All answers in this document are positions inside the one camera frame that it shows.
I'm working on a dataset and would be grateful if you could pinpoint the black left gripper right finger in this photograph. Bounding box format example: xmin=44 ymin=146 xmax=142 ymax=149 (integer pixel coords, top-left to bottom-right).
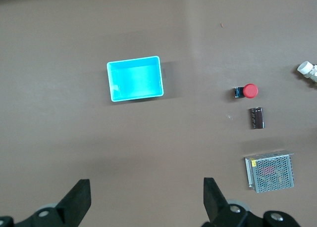
xmin=202 ymin=177 xmax=304 ymax=227

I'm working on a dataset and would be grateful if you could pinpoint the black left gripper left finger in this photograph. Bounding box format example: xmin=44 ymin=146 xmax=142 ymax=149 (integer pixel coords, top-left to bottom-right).
xmin=0 ymin=179 xmax=92 ymax=227

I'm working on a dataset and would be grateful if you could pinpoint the red push button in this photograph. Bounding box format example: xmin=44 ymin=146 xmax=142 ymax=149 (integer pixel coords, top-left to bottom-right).
xmin=233 ymin=83 xmax=259 ymax=99

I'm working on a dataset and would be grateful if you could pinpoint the metal mesh power supply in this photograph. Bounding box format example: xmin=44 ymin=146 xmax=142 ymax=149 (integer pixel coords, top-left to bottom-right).
xmin=244 ymin=149 xmax=295 ymax=194

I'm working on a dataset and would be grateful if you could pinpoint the dark brown cylindrical capacitor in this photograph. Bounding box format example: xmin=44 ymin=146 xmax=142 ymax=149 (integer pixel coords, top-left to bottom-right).
xmin=249 ymin=107 xmax=265 ymax=130

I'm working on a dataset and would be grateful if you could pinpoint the cyan plastic bin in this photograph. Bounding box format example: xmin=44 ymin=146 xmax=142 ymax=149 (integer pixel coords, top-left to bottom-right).
xmin=106 ymin=55 xmax=165 ymax=103

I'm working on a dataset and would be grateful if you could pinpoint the metal fitting with white caps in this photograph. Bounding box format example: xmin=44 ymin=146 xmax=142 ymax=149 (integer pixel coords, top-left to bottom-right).
xmin=296 ymin=61 xmax=317 ymax=86

